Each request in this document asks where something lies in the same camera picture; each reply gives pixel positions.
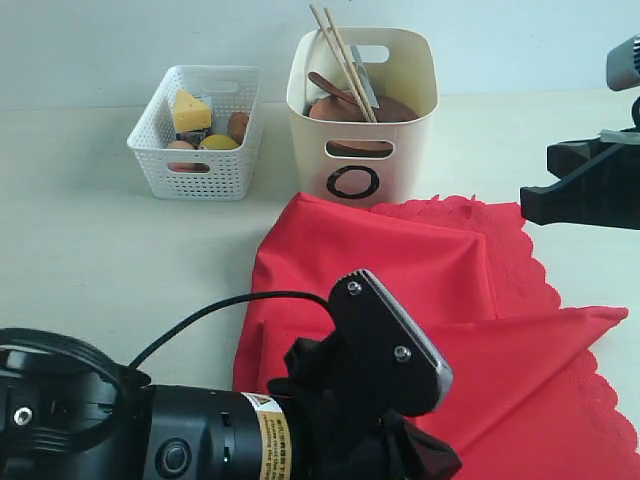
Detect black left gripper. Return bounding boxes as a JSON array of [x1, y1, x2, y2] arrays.
[[268, 333, 462, 479]]

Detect red table cloth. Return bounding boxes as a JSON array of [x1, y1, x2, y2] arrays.
[[252, 194, 639, 479]]

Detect brown wooden spoon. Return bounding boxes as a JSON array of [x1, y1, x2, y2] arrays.
[[307, 71, 361, 118]]

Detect stainless steel knife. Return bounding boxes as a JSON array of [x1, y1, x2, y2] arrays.
[[349, 45, 379, 109]]

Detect brown wooden chopstick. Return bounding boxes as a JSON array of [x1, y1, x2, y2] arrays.
[[309, 4, 368, 122]]

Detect brown wooden plate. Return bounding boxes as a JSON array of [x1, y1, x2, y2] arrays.
[[307, 92, 418, 158]]

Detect yellow lemon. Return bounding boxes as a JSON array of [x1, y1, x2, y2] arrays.
[[198, 134, 240, 150]]

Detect white blue packet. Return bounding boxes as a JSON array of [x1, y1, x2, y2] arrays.
[[175, 95, 214, 148]]

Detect brown egg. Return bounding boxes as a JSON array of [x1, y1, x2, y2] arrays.
[[166, 140, 195, 150]]

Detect yellow cheese wedge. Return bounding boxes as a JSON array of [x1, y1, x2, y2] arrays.
[[172, 90, 213, 133]]

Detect light wooden chopstick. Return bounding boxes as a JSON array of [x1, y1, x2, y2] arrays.
[[324, 7, 377, 123]]

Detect cream plastic bin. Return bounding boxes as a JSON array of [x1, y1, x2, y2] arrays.
[[286, 27, 439, 206]]

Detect white perforated plastic basket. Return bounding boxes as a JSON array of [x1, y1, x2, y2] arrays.
[[127, 65, 263, 200]]

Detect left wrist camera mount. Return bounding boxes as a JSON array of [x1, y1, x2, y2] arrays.
[[328, 269, 454, 417]]

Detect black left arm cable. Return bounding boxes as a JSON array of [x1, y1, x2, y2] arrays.
[[0, 291, 334, 396]]

